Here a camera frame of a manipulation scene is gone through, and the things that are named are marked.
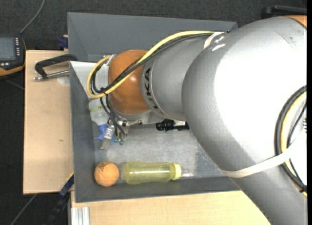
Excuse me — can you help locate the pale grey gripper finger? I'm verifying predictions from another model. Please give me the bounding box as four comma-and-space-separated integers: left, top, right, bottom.
100, 125, 116, 150

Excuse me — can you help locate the clear spray bottle blue trigger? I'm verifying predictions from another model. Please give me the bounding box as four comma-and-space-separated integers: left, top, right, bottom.
88, 98, 111, 142

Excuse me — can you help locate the orange ball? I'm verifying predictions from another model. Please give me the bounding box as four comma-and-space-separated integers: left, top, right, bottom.
94, 161, 120, 187

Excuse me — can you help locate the grey metal bin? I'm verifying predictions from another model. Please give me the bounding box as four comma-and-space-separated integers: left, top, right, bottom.
67, 12, 241, 203

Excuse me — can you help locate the yellow baby bottle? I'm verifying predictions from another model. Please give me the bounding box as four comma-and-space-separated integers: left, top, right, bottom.
118, 161, 194, 185

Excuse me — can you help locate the pale wood flat board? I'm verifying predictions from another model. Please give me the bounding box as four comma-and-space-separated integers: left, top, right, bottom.
22, 49, 75, 195

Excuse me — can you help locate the black cylinder on white bracket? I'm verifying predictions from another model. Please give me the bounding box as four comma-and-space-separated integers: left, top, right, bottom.
156, 118, 190, 132

